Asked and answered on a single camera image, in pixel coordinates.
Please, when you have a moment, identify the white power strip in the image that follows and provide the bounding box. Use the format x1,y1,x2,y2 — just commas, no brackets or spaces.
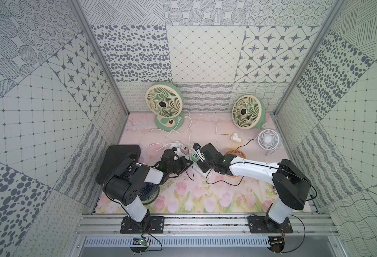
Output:
169,141,210,177

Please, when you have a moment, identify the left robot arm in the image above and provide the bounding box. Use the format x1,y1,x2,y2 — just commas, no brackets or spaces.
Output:
96,145,193,224

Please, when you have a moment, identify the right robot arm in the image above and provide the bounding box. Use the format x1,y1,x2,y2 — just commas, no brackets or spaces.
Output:
193,143,312,226

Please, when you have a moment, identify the orange small fan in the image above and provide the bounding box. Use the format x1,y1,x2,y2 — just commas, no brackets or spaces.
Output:
224,149,246,178

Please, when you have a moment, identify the dark blue small fan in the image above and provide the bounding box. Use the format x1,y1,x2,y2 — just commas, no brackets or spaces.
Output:
139,183,160,205

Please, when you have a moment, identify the large green fan right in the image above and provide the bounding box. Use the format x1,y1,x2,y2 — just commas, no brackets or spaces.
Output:
231,95,266,130

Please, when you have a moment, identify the large green fan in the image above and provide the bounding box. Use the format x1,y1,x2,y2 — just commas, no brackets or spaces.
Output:
231,95,266,130
145,82,185,132

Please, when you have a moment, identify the small white desk fan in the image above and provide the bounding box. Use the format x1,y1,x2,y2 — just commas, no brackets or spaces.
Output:
257,129,281,156

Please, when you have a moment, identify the large green fan left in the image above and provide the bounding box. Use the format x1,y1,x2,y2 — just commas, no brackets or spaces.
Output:
145,82,185,132

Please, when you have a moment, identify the pink USB charger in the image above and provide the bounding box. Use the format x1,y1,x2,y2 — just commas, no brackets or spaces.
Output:
180,146,189,155

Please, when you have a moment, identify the white cylindrical adapter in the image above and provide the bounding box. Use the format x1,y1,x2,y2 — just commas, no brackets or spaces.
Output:
231,133,243,142

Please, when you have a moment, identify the floral pink table mat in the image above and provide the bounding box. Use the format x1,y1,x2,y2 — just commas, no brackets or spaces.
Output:
120,113,288,214

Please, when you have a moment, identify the black USB cable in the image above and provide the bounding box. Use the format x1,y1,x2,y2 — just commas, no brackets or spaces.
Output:
205,168,245,187

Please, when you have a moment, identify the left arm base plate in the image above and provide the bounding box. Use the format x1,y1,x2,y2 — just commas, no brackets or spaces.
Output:
120,216,165,234

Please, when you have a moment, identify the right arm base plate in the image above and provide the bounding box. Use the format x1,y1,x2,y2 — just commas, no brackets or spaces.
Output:
247,214,293,234

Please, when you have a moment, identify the aluminium rail frame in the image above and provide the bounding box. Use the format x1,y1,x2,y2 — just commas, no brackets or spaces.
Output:
74,213,338,236

